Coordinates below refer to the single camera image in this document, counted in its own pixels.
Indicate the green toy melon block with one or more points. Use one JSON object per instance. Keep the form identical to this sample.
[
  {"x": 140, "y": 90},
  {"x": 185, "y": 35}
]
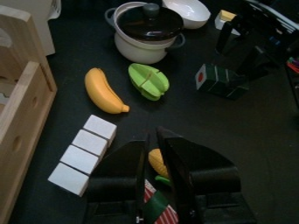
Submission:
[{"x": 217, "y": 81}]

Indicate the white toy block slice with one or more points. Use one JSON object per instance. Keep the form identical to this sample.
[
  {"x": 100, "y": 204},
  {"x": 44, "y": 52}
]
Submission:
[
  {"x": 68, "y": 178},
  {"x": 78, "y": 159},
  {"x": 98, "y": 127},
  {"x": 89, "y": 142}
]

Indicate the small white yellow toy block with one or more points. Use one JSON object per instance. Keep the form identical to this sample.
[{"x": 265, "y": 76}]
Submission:
[{"x": 224, "y": 18}]

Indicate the red white striped toy food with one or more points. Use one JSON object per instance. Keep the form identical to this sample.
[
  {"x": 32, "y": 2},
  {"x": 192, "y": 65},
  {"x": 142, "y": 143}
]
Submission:
[{"x": 169, "y": 217}]

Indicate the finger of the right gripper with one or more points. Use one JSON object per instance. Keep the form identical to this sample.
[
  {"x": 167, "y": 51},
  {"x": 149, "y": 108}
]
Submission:
[
  {"x": 251, "y": 62},
  {"x": 223, "y": 38}
]

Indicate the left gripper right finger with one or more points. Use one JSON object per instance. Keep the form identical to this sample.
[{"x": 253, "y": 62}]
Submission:
[{"x": 201, "y": 180}]

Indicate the toy corn in green husk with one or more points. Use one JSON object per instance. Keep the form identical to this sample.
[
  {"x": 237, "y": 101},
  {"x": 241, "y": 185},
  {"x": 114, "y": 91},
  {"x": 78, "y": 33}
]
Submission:
[{"x": 157, "y": 162}]

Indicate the white bowl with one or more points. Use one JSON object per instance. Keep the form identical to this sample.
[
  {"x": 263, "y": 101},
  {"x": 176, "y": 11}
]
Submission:
[{"x": 191, "y": 11}]

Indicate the yellow toy banana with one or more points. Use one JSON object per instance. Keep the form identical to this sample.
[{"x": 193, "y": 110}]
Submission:
[{"x": 102, "y": 92}]

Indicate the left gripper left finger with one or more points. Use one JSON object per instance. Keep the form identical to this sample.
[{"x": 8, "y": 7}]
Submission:
[{"x": 116, "y": 180}]

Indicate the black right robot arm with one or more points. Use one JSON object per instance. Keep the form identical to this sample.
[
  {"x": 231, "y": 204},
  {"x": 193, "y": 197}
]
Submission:
[{"x": 285, "y": 17}]

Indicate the white toy cooking pot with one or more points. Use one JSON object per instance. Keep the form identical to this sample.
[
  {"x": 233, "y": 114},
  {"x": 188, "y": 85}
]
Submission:
[{"x": 140, "y": 51}]

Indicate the black pot lid with knob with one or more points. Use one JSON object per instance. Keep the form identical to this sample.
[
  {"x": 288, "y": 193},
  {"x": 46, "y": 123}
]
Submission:
[{"x": 149, "y": 24}]

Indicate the green toy star fruit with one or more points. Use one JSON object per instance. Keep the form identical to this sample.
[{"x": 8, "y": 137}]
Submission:
[{"x": 149, "y": 81}]

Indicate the wooden toy rack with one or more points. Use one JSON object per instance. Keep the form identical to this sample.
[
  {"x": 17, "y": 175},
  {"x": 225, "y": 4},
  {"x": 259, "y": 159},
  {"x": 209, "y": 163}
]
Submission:
[{"x": 22, "y": 110}]

